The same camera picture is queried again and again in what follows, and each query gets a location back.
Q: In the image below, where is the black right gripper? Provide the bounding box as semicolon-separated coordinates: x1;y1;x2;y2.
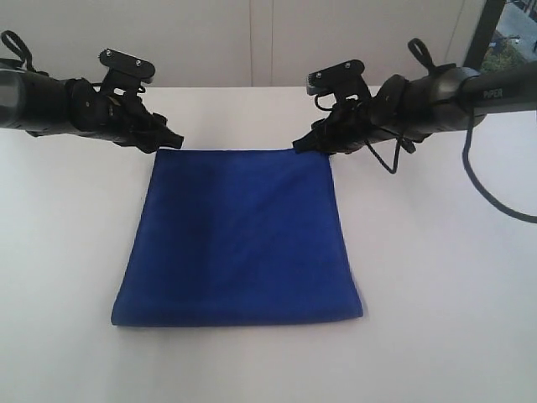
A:
292;101;373;154

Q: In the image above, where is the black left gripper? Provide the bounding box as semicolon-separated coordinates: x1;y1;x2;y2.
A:
70;79;184;154

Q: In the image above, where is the blue towel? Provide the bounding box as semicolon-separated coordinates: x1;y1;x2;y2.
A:
111;149;363;327

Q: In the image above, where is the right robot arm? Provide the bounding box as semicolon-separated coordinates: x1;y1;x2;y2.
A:
293;62;536;154

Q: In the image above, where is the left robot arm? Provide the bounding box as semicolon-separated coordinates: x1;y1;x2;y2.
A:
1;69;184;154

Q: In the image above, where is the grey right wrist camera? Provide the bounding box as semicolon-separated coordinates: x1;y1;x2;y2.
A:
306;59;371;102

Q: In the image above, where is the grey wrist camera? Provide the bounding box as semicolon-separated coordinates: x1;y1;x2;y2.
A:
99;49;156;94
306;59;371;102

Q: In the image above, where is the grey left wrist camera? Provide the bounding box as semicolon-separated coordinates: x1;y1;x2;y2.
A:
99;49;156;94

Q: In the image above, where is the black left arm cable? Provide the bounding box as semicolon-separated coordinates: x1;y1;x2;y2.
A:
0;29;47;76

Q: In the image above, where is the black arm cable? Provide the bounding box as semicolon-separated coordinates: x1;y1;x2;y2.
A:
0;29;47;76
312;37;537;223

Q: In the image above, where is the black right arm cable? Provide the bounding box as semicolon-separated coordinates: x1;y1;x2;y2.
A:
312;37;537;223

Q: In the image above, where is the black window frame post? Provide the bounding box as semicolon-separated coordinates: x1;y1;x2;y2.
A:
462;0;505;71

